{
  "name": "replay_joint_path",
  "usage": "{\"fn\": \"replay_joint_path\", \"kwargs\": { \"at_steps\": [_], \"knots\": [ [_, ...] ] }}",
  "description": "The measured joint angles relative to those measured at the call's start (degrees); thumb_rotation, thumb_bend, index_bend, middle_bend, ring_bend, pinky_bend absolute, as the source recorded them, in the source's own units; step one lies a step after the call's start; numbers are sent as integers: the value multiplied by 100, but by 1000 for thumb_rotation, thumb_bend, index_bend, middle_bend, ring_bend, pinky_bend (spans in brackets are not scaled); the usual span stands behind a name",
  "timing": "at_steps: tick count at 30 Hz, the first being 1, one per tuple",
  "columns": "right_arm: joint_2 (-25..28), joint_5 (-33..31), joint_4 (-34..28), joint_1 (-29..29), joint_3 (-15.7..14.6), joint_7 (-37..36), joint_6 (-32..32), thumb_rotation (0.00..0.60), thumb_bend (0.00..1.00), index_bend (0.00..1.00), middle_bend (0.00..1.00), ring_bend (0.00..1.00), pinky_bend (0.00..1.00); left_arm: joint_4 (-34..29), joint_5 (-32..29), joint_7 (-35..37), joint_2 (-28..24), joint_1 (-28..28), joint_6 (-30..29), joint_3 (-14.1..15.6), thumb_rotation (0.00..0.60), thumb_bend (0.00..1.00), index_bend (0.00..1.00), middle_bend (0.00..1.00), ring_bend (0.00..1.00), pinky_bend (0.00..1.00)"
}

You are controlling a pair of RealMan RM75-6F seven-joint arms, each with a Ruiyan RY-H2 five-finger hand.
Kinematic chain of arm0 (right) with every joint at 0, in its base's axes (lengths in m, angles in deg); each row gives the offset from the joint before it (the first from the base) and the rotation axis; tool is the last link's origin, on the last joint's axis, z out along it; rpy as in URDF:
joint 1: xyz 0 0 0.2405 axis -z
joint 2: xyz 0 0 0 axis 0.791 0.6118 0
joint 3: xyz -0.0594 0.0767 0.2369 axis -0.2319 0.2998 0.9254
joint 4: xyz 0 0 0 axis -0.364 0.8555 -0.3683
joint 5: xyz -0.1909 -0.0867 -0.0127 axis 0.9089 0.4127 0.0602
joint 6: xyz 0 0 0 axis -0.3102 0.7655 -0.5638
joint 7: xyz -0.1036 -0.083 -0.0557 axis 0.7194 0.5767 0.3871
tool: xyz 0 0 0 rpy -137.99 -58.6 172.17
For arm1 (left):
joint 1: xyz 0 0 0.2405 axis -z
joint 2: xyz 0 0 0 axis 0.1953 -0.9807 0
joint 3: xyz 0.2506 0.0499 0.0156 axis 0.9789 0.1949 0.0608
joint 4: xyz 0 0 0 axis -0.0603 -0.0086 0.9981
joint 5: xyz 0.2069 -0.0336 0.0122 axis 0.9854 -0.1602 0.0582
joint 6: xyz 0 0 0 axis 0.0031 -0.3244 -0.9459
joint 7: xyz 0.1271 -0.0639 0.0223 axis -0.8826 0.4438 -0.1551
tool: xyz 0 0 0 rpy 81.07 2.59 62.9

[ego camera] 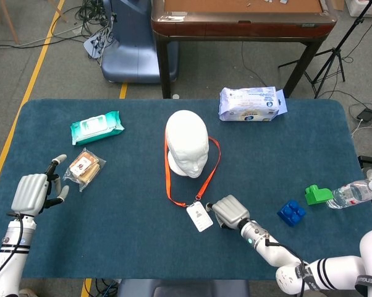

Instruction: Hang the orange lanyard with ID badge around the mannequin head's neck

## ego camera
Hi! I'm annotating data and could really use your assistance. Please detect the biscuits in clear bag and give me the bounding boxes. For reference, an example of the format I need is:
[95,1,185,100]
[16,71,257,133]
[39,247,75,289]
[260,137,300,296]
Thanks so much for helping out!
[63,147,108,192]

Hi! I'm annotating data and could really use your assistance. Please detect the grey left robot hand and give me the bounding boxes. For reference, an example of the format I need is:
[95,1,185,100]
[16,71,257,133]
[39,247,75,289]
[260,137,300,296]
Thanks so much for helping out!
[10,153,70,217]

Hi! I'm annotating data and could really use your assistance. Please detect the blue toy building block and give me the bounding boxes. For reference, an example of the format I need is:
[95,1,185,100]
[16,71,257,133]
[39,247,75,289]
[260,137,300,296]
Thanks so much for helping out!
[277,199,307,228]

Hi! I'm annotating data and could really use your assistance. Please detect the dark blue robot body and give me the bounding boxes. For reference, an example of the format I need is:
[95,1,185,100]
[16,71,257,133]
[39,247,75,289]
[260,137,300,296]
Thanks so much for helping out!
[116,278,250,297]

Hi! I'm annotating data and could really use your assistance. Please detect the black stand base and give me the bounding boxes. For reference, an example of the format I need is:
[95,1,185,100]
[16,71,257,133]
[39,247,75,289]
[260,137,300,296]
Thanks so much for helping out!
[358,154,372,170]

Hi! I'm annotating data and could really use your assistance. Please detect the white storage box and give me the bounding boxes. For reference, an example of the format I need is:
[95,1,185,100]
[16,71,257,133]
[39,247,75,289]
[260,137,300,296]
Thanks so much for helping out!
[345,0,372,18]

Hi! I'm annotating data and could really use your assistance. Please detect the brown mahjong table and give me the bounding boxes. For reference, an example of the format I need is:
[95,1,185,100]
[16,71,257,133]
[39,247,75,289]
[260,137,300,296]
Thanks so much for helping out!
[151,0,338,99]

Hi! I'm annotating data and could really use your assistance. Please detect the green wet wipes pack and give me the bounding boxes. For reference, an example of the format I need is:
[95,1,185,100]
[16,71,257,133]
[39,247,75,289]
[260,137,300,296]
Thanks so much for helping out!
[70,110,125,147]

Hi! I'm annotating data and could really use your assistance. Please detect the orange lanyard strap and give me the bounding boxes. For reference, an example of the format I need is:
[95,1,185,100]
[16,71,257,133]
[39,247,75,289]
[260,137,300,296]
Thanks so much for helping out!
[164,136,222,208]

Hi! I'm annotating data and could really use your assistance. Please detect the tangled floor cable bundle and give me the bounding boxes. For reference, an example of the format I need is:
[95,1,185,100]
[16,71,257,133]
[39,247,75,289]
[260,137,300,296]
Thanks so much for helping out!
[49,0,117,67]

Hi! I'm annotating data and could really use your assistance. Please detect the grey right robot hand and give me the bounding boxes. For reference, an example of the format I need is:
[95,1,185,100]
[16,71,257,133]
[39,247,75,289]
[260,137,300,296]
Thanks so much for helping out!
[205,194,251,230]

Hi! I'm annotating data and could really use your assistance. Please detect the green toy building block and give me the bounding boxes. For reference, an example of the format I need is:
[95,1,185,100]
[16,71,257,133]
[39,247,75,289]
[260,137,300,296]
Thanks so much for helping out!
[304,184,334,206]

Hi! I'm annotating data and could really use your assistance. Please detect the white foam mannequin head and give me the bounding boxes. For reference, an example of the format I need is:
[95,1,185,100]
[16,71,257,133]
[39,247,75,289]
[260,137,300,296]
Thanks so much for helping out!
[165,110,210,179]

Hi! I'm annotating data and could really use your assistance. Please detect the white ID badge holder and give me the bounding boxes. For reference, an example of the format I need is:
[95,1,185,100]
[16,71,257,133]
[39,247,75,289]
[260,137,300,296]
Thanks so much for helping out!
[185,201,214,233]

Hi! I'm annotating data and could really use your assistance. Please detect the white power strip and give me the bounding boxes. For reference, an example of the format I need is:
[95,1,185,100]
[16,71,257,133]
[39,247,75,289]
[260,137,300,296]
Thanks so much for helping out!
[83,32,105,59]

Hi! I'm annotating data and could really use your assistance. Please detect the white chair wooden legs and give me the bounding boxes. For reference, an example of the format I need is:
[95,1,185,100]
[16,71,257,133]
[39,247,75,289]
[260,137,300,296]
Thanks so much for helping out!
[0,0,20,45]

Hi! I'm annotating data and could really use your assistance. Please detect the white blue tissue pack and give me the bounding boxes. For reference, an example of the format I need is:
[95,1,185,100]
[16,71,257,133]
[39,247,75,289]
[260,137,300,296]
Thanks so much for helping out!
[218,86,288,123]

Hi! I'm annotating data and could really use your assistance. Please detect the light wooden pole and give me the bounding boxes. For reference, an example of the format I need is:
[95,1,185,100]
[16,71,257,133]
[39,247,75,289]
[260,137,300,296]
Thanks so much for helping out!
[48,0,69,23]

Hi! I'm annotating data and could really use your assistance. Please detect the blue felt table cover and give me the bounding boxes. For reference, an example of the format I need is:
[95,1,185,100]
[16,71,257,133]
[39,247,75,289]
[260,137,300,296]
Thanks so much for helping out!
[0,98,372,281]

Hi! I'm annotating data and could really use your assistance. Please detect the clear plastic water bottle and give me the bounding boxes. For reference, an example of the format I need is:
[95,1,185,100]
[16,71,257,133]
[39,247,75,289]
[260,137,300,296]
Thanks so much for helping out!
[326,178,372,210]

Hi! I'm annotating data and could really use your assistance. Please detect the black tripod stand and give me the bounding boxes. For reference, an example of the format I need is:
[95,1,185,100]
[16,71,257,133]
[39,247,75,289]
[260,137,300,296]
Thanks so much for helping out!
[277,0,372,99]

